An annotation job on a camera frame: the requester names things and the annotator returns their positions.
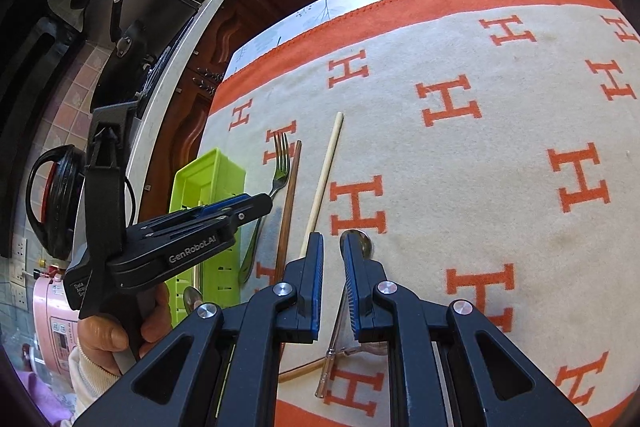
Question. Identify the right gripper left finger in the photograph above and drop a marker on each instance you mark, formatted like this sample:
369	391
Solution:
220	367

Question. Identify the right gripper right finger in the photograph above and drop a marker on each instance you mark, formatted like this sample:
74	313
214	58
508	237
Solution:
447	365

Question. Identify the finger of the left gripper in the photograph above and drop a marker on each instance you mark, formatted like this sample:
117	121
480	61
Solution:
228	202
227	221

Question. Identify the small steel spoon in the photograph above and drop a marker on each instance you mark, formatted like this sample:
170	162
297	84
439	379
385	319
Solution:
331	352

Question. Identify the person's left hand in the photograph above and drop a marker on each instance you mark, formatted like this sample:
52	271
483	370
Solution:
100	338

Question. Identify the green plastic utensil tray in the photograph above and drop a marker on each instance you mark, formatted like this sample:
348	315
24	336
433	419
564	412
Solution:
207	181

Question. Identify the black round pan rack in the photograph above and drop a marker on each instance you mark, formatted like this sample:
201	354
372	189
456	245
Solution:
55	226

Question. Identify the dark wooden chopstick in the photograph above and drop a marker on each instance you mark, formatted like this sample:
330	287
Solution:
285	228

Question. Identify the small steel teaspoon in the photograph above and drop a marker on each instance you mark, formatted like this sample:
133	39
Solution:
192	299

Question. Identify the pink rice cooker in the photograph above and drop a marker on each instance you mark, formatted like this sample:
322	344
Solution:
55	324

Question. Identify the pale chopstick red striped end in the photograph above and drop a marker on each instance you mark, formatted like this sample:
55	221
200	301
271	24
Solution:
323	180

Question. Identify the orange beige H-pattern cloth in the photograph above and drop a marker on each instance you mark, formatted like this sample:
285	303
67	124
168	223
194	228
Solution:
490	150

